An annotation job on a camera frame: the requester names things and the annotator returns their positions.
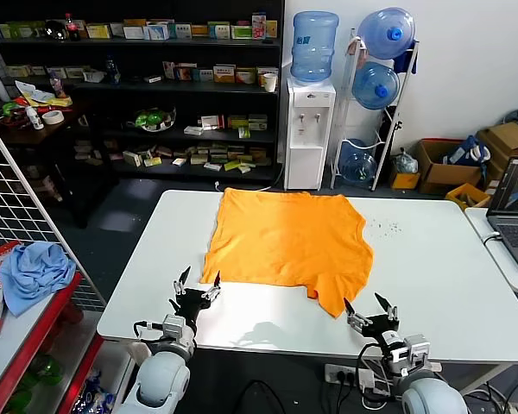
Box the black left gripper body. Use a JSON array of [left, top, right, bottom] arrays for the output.
[[168, 289, 212, 323]]

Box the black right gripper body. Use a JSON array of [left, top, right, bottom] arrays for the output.
[[362, 313, 401, 346]]

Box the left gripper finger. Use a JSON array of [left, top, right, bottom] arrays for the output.
[[203, 270, 223, 302], [173, 266, 192, 297]]

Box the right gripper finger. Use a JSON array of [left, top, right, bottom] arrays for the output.
[[344, 297, 370, 332], [374, 292, 400, 323]]

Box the orange t-shirt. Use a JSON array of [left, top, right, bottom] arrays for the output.
[[199, 187, 375, 320]]

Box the white power strip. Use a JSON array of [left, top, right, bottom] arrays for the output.
[[325, 363, 376, 389]]

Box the small yellow box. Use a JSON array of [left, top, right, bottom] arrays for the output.
[[390, 171, 420, 191]]

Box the blue snack pack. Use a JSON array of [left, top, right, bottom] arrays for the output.
[[71, 368, 116, 414]]

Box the yellow plastic bin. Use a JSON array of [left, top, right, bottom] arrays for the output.
[[445, 183, 492, 212]]

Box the light blue crumpled cloth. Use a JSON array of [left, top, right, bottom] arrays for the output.
[[0, 241, 78, 318]]

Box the open cardboard box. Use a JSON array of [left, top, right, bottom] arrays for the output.
[[415, 138, 485, 195]]

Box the grey laptop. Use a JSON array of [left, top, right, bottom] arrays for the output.
[[485, 157, 518, 276]]

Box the tilted blue water jug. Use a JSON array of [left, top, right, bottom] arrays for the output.
[[340, 138, 378, 185], [357, 7, 417, 60], [351, 61, 401, 111]]

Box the dark plastic bag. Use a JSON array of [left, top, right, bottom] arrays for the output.
[[391, 147, 420, 174]]

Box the dark wooden side table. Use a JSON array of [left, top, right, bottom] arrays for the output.
[[0, 97, 113, 229]]

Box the black shelving unit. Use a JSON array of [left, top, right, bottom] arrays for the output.
[[0, 0, 286, 182]]

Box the green plastic bottle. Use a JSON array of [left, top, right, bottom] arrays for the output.
[[27, 353, 66, 388]]

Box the bowl of green fruit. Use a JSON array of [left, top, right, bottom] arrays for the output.
[[127, 107, 177, 133]]

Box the white water dispenser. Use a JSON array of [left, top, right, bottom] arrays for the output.
[[283, 77, 337, 191]]

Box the blue shopping bag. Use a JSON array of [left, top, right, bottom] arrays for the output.
[[442, 135, 492, 168]]

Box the small red snack bag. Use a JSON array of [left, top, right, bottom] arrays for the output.
[[0, 240, 22, 260]]

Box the closed cardboard box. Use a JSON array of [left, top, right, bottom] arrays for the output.
[[477, 122, 518, 182]]

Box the orange white medicine box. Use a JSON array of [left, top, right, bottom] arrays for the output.
[[212, 64, 237, 84]]

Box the small white bottle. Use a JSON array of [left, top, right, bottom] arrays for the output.
[[24, 105, 44, 131]]

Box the dark blue bottle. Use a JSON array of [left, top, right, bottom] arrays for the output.
[[104, 53, 122, 85]]

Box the white metal jug rack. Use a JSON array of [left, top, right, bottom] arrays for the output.
[[330, 28, 420, 192]]

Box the purple drink bottle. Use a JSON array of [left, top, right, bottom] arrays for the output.
[[48, 71, 68, 99]]

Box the dark blue hanging cloth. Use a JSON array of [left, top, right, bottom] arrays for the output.
[[392, 41, 420, 75]]

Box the upright blue water jug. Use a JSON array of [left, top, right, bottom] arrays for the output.
[[289, 11, 340, 85]]

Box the red white tall box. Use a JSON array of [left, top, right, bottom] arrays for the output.
[[251, 12, 268, 41]]

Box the cola bottle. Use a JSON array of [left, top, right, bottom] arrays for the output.
[[64, 12, 82, 42]]

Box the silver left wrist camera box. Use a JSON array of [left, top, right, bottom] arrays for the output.
[[161, 313, 187, 342]]

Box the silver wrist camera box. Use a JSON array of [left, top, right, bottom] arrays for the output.
[[402, 333, 432, 368], [161, 313, 187, 342]]

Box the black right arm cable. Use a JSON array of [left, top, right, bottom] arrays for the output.
[[356, 342, 394, 405]]

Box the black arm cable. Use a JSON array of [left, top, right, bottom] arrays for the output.
[[356, 342, 394, 405], [132, 320, 165, 342]]

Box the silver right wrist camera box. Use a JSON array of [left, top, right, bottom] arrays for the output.
[[402, 333, 432, 368]]

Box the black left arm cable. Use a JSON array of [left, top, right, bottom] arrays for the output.
[[132, 320, 165, 342]]

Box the black floor cable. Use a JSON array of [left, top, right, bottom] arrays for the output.
[[237, 379, 287, 414]]

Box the white power cord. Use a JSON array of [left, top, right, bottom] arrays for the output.
[[214, 161, 286, 193]]

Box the white wire grid panel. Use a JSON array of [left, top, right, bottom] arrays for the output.
[[0, 107, 109, 310]]

